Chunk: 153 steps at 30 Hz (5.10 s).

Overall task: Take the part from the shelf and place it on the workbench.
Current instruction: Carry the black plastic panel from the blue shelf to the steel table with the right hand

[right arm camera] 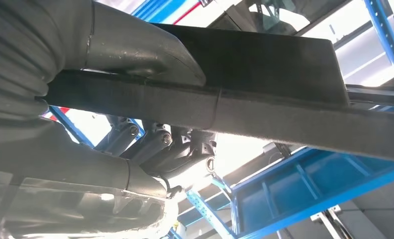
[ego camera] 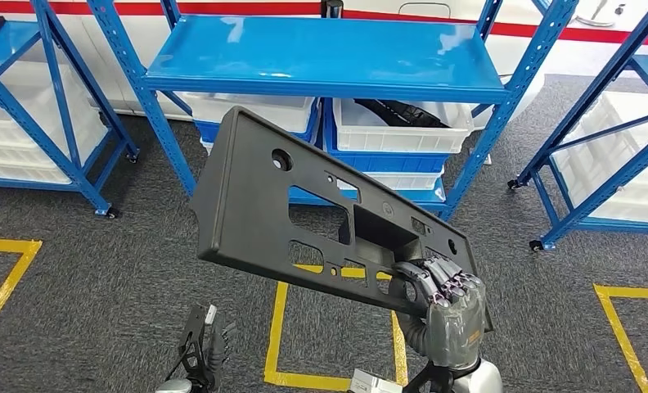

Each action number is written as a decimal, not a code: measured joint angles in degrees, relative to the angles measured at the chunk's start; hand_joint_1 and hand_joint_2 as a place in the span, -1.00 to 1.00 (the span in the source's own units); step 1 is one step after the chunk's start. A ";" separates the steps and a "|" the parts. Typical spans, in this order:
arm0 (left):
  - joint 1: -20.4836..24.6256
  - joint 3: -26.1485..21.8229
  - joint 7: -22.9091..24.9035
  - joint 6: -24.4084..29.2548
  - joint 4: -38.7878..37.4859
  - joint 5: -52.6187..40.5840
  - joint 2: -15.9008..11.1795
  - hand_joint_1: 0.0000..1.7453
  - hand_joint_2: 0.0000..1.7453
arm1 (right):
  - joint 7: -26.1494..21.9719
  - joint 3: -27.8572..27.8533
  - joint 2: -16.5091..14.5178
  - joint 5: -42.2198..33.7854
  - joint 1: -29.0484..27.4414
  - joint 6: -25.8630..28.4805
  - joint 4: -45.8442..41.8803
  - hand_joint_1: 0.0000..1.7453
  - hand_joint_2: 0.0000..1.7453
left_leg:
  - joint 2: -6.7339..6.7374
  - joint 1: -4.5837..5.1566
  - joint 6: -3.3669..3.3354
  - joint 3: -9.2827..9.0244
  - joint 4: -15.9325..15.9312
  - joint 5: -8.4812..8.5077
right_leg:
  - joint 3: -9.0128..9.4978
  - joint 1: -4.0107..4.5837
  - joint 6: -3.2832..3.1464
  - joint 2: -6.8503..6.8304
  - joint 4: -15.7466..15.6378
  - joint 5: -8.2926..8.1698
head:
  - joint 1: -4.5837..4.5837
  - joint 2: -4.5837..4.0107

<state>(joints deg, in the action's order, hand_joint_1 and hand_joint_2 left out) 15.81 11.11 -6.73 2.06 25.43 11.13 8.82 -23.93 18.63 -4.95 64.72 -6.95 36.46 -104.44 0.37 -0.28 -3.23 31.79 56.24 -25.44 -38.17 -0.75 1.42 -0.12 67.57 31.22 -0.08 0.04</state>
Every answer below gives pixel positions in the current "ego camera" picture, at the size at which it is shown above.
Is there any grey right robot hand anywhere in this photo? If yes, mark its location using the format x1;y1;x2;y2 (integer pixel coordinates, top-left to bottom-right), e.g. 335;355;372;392
389;255;488;373

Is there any black plastic plate part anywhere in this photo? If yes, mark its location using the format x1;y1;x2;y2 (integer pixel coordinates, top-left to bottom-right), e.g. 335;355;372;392
190;106;494;333

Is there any blue metal shelf rack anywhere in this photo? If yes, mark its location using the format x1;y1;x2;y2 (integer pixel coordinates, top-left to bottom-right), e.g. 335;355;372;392
85;0;580;224
508;0;648;251
0;0;141;219

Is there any black ribbed plastic part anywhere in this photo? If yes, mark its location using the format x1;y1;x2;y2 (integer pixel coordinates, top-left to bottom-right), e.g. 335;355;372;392
354;98;451;129

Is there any yellow floor tape square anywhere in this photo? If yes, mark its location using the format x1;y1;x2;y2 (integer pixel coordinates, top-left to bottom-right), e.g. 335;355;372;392
0;237;43;348
263;264;409;393
593;284;648;393

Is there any red barrier belt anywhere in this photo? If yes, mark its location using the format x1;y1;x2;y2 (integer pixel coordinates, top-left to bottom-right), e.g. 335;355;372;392
0;0;648;47

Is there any black right camera bracket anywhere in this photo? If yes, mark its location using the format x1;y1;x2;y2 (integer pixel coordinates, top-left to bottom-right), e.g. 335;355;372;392
402;359;455;393

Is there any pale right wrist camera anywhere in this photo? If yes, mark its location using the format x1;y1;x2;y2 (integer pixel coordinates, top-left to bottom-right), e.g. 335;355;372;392
349;369;403;393

